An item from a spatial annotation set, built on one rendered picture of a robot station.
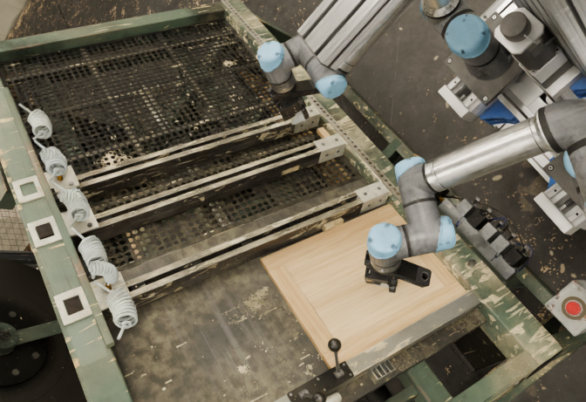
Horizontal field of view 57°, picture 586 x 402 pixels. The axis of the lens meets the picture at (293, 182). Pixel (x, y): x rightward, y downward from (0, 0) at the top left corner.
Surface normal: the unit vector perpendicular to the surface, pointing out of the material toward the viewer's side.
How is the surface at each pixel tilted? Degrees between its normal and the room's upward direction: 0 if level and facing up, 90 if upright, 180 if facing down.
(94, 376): 55
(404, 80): 0
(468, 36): 8
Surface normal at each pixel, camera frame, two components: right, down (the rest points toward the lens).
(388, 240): -0.18, -0.45
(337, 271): 0.14, -0.67
